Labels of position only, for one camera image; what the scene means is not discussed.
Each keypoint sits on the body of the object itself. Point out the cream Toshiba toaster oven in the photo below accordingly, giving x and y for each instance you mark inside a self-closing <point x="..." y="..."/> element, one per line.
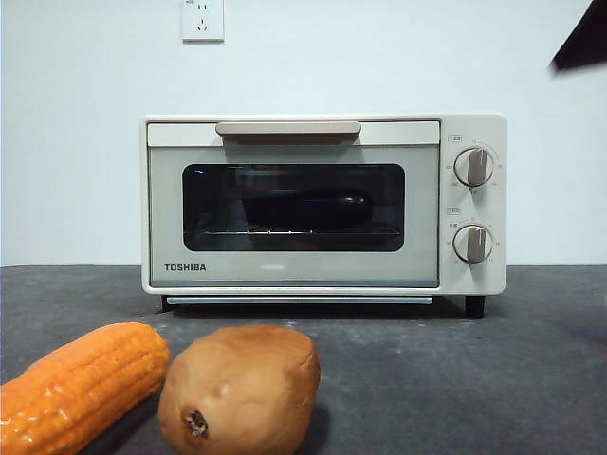
<point x="474" y="128"/>

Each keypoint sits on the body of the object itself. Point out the orange corn cob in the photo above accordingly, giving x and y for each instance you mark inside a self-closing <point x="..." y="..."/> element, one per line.
<point x="80" y="384"/>

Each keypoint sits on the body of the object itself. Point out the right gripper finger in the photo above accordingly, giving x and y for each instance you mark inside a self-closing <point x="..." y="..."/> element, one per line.
<point x="588" y="42"/>

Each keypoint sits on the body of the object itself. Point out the purple eggplant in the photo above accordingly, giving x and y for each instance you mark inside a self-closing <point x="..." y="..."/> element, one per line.
<point x="308" y="208"/>

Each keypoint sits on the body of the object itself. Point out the silver crumb tray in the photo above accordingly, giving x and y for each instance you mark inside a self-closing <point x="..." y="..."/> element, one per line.
<point x="294" y="300"/>

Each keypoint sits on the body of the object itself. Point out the oven timer knob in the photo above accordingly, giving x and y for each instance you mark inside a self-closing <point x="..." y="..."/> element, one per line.
<point x="472" y="243"/>

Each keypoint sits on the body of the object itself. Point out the oven temperature knob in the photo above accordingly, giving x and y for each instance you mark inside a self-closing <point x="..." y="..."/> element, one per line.
<point x="474" y="167"/>

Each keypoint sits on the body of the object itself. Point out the brown potato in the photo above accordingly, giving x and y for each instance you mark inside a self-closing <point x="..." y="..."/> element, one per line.
<point x="237" y="388"/>

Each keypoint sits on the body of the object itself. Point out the white wall socket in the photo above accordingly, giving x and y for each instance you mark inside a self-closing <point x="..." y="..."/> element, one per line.
<point x="202" y="21"/>

